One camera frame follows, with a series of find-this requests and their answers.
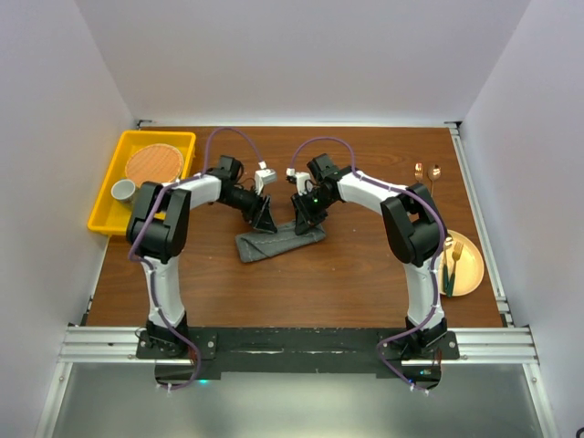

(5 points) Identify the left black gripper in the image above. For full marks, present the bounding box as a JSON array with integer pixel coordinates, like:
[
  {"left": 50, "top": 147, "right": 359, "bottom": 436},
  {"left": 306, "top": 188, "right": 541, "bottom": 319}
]
[{"left": 219, "top": 183, "right": 276, "bottom": 233}]

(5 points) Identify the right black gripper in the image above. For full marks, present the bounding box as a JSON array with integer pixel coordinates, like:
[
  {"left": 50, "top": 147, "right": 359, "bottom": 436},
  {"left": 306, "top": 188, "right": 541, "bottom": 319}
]
[{"left": 292, "top": 189, "right": 338, "bottom": 235}]

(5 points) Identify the grey cloth napkin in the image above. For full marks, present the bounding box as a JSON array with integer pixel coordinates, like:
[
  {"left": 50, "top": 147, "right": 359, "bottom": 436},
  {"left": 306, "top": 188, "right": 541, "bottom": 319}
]
[{"left": 235, "top": 221, "right": 326, "bottom": 263}]

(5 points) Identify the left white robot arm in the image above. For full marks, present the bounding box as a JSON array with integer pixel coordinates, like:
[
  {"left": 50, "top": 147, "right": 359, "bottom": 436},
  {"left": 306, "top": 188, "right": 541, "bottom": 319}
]
[{"left": 126, "top": 155, "right": 277, "bottom": 358}]

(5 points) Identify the orange woven coaster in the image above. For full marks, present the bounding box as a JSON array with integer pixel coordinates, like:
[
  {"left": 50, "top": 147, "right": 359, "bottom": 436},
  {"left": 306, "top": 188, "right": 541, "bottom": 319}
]
[{"left": 125, "top": 143, "right": 184, "bottom": 186}]

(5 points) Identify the rose gold fork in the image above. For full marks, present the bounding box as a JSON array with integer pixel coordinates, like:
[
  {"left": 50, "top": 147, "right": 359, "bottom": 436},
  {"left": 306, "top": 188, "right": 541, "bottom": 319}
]
[{"left": 414, "top": 162, "right": 424, "bottom": 183}]

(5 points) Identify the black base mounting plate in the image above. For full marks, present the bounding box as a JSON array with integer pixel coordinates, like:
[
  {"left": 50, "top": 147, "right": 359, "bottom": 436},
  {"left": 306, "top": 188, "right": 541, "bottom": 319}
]
[{"left": 135, "top": 327, "right": 460, "bottom": 389}]

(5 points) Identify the rose gold spoon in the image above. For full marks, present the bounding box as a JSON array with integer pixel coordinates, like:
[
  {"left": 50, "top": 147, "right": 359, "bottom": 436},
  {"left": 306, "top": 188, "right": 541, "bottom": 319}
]
[{"left": 427, "top": 164, "right": 442, "bottom": 195}]

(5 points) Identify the grey ceramic cup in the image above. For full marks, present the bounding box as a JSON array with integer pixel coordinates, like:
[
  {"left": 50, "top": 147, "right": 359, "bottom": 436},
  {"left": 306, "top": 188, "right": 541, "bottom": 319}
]
[{"left": 110, "top": 179, "right": 137, "bottom": 205}]

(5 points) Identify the yellow plastic tray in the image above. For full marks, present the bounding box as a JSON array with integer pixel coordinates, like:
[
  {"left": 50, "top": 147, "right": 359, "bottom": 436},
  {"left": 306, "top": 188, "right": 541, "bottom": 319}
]
[{"left": 88, "top": 130, "right": 195, "bottom": 235}]

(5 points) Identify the golden round plate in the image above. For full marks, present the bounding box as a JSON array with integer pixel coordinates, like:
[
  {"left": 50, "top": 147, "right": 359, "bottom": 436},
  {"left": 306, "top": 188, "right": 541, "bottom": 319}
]
[{"left": 438, "top": 230, "right": 485, "bottom": 297}]

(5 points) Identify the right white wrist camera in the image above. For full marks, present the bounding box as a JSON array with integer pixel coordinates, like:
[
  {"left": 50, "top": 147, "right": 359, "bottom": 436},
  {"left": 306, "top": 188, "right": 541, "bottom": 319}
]
[{"left": 286, "top": 168, "right": 314, "bottom": 195}]

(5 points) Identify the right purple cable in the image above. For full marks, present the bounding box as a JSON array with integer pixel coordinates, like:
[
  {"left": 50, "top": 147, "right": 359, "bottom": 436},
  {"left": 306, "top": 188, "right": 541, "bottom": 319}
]
[{"left": 287, "top": 135, "right": 449, "bottom": 393}]

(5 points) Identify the gold fork green handle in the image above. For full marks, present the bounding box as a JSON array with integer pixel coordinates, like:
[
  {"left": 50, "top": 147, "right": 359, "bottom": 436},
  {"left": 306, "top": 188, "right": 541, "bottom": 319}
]
[{"left": 446, "top": 242, "right": 464, "bottom": 297}]

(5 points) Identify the aluminium frame rail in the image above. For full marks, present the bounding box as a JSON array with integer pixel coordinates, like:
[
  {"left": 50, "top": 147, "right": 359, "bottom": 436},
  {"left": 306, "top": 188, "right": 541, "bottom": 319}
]
[{"left": 31, "top": 120, "right": 560, "bottom": 438}]

